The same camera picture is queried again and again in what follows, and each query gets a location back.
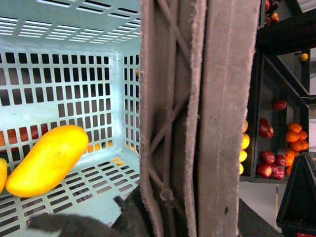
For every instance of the light blue plastic basket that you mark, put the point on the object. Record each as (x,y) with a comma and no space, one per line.
(159,86)

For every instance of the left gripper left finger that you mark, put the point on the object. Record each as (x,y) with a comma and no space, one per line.
(130,223)

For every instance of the yellow mango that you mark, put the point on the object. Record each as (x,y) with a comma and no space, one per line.
(48,162)

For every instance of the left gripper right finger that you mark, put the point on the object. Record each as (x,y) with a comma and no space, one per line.
(250,224)

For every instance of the yellow lemon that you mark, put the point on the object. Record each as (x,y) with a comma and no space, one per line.
(3,173)

